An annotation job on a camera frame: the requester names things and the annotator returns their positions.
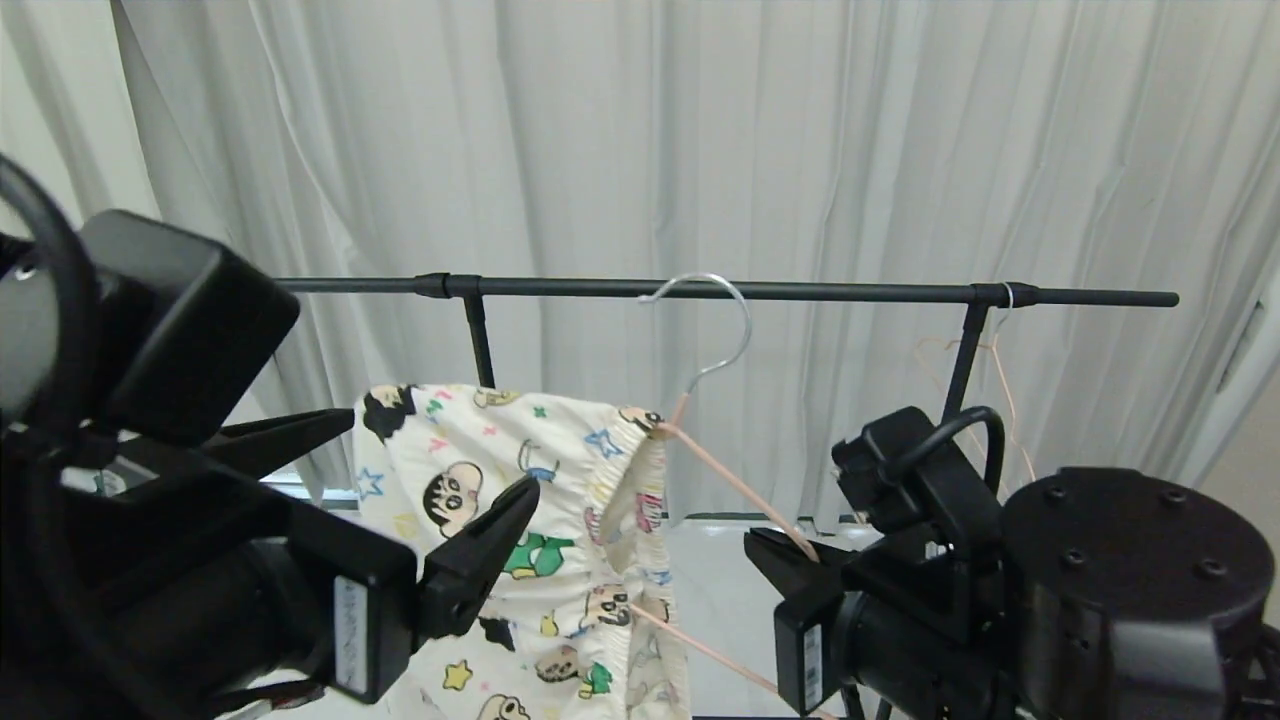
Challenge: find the pink clothes hanger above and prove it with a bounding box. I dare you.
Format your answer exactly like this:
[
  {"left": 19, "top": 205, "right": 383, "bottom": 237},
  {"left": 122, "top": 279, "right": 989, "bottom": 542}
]
[
  {"left": 915, "top": 335, "right": 1038, "bottom": 486},
  {"left": 630, "top": 272, "right": 836, "bottom": 720}
]

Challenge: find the black cable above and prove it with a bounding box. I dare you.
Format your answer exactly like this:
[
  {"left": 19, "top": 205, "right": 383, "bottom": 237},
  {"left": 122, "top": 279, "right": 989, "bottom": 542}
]
[
  {"left": 888, "top": 405, "right": 1007, "bottom": 493},
  {"left": 0, "top": 155, "right": 106, "bottom": 471}
]

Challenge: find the window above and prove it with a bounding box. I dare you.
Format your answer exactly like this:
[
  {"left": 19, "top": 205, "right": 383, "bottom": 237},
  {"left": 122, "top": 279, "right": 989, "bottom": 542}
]
[{"left": 262, "top": 470, "right": 359, "bottom": 511}]

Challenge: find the white curtain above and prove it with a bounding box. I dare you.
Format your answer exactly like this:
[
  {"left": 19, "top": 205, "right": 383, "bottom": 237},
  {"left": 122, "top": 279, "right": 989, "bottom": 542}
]
[
  {"left": 0, "top": 0, "right": 166, "bottom": 226},
  {"left": 110, "top": 0, "right": 1280, "bottom": 531}
]

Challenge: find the cream printed garment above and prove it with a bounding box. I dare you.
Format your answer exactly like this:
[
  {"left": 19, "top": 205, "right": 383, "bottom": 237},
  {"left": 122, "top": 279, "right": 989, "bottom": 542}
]
[{"left": 352, "top": 383, "right": 693, "bottom": 720}]

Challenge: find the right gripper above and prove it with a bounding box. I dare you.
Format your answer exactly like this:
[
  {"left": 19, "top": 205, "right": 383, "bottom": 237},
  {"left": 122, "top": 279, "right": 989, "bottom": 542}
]
[{"left": 775, "top": 588, "right": 1011, "bottom": 720}]

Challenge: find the black clothes rack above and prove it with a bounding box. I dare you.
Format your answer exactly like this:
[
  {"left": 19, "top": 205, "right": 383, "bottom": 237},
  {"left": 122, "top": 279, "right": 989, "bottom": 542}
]
[{"left": 275, "top": 272, "right": 1181, "bottom": 720}]

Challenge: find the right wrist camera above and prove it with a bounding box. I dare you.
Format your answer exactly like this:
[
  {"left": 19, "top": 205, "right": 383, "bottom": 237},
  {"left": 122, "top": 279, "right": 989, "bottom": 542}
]
[{"left": 832, "top": 405, "right": 1006, "bottom": 601}]

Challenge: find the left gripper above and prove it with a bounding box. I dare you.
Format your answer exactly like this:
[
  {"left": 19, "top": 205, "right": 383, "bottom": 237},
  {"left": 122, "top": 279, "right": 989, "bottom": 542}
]
[{"left": 0, "top": 408, "right": 541, "bottom": 720}]

